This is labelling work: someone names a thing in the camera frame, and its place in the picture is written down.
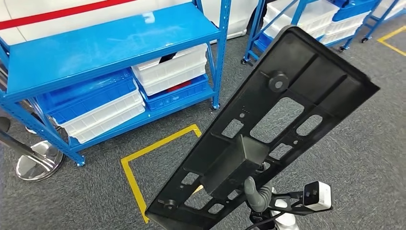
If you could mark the black plastic plate bracket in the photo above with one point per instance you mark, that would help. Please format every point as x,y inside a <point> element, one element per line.
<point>317,73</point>

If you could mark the red plastic part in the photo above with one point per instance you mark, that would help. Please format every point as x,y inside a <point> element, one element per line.
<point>179,86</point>

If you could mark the blue metal shelf rack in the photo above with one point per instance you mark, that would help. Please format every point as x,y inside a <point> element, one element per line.
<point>95,47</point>

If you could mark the blue plastic bin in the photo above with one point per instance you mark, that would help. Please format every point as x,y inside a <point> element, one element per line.
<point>88,95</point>
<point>352,9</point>
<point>171,100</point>

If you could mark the blue rack with casters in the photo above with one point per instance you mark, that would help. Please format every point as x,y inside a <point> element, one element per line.
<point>255,35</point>

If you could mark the white car with red stripe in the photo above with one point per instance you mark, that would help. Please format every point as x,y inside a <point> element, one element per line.
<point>47,28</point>

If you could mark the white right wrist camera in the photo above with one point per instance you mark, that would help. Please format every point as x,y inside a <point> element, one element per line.
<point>322,196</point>

